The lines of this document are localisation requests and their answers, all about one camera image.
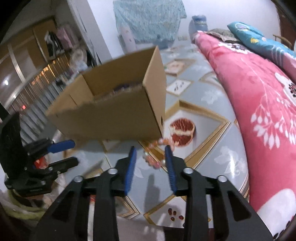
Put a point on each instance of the brown cardboard box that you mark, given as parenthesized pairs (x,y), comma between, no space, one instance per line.
(115,120)

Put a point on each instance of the white wall socket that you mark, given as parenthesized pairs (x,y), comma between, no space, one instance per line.
(182,37)

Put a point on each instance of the grey brown fuzzy blanket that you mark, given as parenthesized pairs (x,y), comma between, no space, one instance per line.
(223,35)

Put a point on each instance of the pink hanging garment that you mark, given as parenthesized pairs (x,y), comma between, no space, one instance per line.
(66,37)

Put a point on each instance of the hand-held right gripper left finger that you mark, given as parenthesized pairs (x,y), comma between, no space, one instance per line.
(130,171)

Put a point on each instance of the clear blue water bottle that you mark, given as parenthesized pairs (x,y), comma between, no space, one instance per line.
(164,42)

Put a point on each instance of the brown wooden door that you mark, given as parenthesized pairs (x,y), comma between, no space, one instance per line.
(286,27)

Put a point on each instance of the teal cartoon pillow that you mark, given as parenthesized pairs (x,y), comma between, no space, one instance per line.
(259,39)

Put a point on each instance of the white green fluffy rug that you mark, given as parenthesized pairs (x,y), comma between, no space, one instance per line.
(20,208)

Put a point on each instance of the white paper roll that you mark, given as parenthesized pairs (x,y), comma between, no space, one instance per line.
(126,39)

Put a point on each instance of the teal patterned wall cloth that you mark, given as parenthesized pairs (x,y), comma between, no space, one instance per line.
(148,18)

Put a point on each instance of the black and white jacket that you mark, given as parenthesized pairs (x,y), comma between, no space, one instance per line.
(54,44)

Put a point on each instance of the pile of pale clothes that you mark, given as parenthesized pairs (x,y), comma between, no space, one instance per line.
(78,61)

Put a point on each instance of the pink floral blanket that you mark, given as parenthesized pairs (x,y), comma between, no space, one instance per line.
(254,92)

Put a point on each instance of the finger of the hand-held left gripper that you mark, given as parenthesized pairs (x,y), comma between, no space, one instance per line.
(62,145)
(67,163)

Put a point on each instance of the fruit print vinyl mat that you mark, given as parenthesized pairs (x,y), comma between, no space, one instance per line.
(208,139)

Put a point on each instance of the blue water dispenser jug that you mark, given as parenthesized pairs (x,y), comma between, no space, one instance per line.
(197,25)

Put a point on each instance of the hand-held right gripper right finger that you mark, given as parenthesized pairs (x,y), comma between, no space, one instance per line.
(170,171)

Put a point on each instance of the metal stair railing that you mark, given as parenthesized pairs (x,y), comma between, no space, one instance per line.
(34,92)

